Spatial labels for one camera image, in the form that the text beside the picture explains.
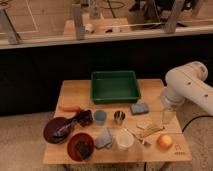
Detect black eraser block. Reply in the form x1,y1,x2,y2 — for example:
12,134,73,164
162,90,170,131
75,142,92,159

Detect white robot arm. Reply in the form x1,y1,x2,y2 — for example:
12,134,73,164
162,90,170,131
160,61,213,124

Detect wooden chopsticks bundle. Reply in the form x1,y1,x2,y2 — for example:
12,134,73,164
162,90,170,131
136,123,165,138

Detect orange fruit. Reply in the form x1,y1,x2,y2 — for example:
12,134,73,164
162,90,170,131
157,134,173,150

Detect blue sponge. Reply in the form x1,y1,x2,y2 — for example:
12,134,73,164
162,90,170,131
130,103,149,115

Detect metal fork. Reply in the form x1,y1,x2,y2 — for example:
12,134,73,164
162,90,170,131
124,128,152,147

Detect metal cup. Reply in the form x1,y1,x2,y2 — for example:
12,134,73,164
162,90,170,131
114,111,125,125

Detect green plastic tray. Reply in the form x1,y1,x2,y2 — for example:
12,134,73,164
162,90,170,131
90,71,141,104

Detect blue cup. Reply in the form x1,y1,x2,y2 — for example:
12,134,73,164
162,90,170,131
93,110,106,125

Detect grey blue cloth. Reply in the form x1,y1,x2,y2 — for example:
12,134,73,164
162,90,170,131
94,128,113,149

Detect black spatula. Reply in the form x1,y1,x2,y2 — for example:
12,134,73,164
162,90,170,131
53,110,93,138

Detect orange carrot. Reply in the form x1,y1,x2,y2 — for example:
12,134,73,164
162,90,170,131
59,106,81,112

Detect dark maroon plate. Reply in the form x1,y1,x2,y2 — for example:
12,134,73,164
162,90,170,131
43,117,72,144

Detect black cable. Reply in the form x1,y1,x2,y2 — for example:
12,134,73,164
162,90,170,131
181,115,213,133

